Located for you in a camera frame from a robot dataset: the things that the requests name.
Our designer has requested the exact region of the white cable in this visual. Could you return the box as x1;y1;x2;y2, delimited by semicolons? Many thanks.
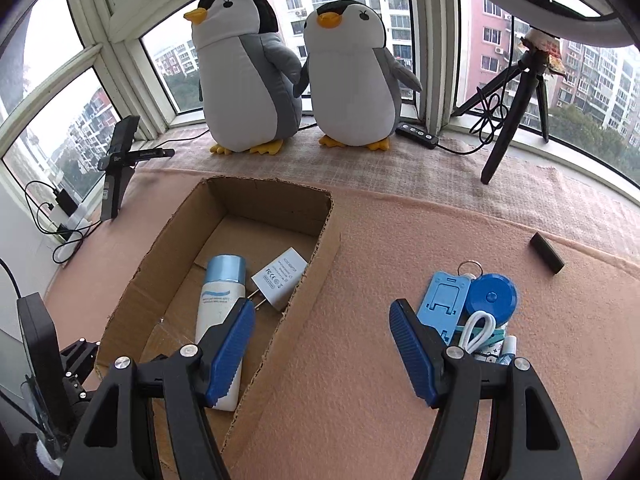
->
457;310;498;356

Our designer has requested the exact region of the black flat panel device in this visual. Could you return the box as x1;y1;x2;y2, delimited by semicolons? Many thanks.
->
16;294;76;448

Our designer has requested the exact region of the black camera on stand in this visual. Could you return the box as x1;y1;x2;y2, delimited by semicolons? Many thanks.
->
97;115;176;222

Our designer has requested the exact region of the cardboard box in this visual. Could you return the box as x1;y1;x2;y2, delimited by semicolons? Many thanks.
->
95;176;342;453

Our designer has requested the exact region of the checked beige cloth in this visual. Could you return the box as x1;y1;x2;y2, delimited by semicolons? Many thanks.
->
132;122;631;221

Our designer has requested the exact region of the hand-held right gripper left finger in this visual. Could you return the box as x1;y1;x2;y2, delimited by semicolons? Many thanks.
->
60;297;257;480

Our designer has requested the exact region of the large penguin plush toy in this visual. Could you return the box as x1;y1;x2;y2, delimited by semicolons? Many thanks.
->
183;0;303;156

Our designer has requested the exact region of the black inline cable remote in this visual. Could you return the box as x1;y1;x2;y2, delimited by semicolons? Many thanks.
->
395;122;441;150

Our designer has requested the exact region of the blue folding phone stand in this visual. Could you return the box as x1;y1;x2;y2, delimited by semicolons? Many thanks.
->
416;271;473;343

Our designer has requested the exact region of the black rectangular bar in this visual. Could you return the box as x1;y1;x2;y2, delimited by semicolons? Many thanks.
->
530;232;566;275

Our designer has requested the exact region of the white power adapter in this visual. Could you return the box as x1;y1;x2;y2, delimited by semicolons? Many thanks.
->
251;247;308;313

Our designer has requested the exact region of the white bottle with blue cap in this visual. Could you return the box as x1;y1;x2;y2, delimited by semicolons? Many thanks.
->
195;255;247;412

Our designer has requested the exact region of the white ring light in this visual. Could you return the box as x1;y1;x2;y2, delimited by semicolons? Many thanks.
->
440;0;640;48

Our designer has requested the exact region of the black tripod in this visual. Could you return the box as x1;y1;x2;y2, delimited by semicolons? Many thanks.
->
452;35;566;185

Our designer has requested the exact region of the blue round tape measure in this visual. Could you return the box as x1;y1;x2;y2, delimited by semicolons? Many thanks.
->
459;259;519;325

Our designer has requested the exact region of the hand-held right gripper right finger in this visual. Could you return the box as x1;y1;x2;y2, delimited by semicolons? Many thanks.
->
389;298;583;480

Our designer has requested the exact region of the pink blanket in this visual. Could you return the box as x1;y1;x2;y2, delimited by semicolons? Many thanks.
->
42;132;640;480

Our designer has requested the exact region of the small penguin plush toy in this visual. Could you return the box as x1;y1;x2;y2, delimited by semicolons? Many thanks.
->
293;0;423;152

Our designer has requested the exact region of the black ring light cable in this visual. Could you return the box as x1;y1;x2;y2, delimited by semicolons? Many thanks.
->
435;85;506;156

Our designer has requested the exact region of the white power strip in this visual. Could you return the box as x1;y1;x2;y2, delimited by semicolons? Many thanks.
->
50;205;93;241

